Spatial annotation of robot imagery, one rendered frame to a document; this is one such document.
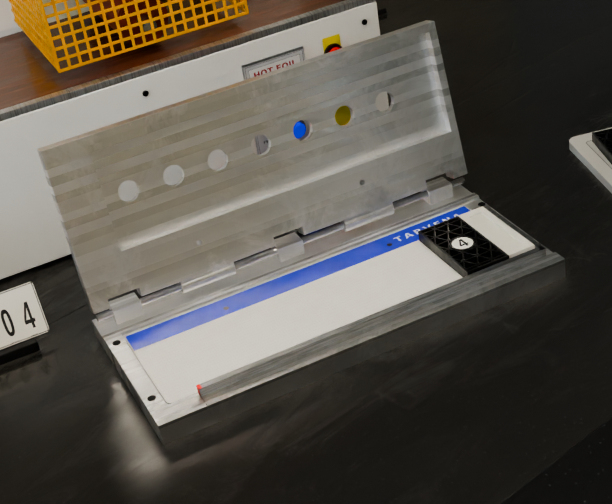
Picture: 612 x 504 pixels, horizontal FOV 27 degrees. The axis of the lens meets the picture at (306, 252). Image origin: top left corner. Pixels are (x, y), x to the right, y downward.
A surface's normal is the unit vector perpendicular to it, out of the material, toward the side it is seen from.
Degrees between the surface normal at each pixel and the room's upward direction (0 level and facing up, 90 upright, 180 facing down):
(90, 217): 76
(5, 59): 0
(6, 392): 0
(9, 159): 90
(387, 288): 0
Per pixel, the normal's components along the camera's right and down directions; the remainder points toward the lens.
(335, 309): -0.15, -0.84
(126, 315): 0.43, 0.43
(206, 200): 0.38, 0.21
